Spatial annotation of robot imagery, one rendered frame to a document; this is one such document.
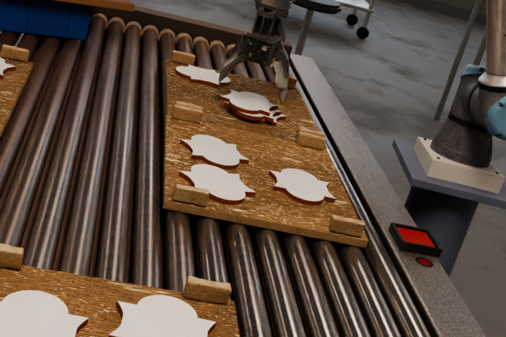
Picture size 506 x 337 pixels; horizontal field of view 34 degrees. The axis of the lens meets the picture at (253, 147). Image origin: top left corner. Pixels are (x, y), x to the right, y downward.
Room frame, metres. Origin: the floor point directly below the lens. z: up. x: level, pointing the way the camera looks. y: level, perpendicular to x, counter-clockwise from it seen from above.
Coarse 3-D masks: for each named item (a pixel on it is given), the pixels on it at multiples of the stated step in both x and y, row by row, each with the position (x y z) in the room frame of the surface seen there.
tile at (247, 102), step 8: (224, 96) 1.76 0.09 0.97; (232, 96) 1.77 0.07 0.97; (240, 96) 1.79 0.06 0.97; (248, 96) 1.81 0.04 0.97; (256, 96) 1.82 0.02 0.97; (232, 104) 1.72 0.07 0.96; (240, 104) 1.73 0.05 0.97; (248, 104) 1.75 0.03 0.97; (256, 104) 1.77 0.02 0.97; (264, 104) 1.78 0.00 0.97; (272, 104) 1.80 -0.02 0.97; (248, 112) 1.71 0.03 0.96; (256, 112) 1.72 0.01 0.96; (264, 112) 1.74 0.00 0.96
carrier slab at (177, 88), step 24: (168, 72) 1.91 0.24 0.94; (216, 72) 2.03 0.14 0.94; (168, 96) 1.74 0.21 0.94; (192, 96) 1.78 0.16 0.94; (216, 96) 1.83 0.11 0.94; (264, 96) 1.94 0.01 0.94; (288, 96) 2.00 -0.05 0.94; (216, 120) 1.67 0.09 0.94; (240, 120) 1.71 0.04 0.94; (288, 120) 1.81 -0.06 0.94; (312, 120) 1.86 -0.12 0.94
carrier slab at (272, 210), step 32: (192, 128) 1.58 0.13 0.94; (224, 128) 1.64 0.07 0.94; (192, 160) 1.41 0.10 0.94; (256, 160) 1.50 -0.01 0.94; (288, 160) 1.55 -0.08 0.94; (320, 160) 1.60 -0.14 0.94; (256, 192) 1.35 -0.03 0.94; (256, 224) 1.25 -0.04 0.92; (288, 224) 1.26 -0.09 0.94; (320, 224) 1.29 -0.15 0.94
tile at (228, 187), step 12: (192, 168) 1.35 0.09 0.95; (204, 168) 1.37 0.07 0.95; (216, 168) 1.38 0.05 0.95; (192, 180) 1.31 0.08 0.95; (204, 180) 1.32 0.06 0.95; (216, 180) 1.33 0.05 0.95; (228, 180) 1.35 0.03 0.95; (216, 192) 1.28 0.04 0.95; (228, 192) 1.30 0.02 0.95; (240, 192) 1.31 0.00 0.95; (252, 192) 1.33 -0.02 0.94; (228, 204) 1.27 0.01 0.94
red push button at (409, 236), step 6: (402, 228) 1.39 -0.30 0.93; (402, 234) 1.37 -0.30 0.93; (408, 234) 1.37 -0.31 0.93; (414, 234) 1.38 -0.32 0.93; (420, 234) 1.39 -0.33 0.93; (426, 234) 1.40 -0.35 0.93; (408, 240) 1.35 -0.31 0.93; (414, 240) 1.35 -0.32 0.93; (420, 240) 1.36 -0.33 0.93; (426, 240) 1.37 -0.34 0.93; (432, 246) 1.35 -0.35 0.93
